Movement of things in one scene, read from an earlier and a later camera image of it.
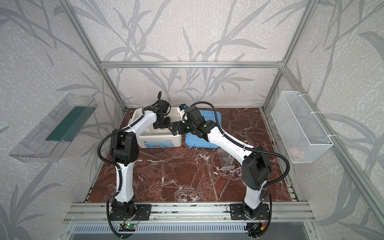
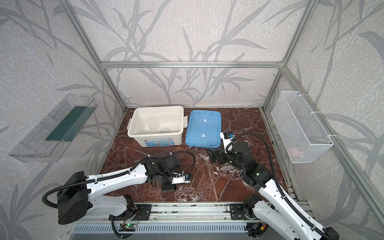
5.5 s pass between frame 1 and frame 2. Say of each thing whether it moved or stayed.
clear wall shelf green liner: stayed
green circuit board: stayed
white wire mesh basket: stayed
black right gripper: moved
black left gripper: moved
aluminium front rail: stayed
